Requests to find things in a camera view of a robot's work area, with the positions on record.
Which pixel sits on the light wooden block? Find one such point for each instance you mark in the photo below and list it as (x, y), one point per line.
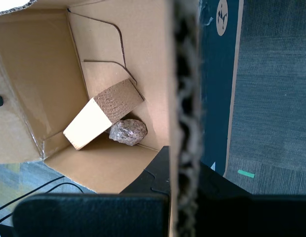
(88, 123)

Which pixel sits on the brown cardboard box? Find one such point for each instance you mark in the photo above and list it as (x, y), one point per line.
(44, 61)

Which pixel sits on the short green floor tape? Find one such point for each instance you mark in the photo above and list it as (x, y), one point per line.
(246, 173)

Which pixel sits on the speckled beige rock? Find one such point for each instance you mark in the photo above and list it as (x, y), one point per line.
(128, 132)

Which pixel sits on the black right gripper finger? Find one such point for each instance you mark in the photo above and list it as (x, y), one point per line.
(93, 214)
(254, 217)

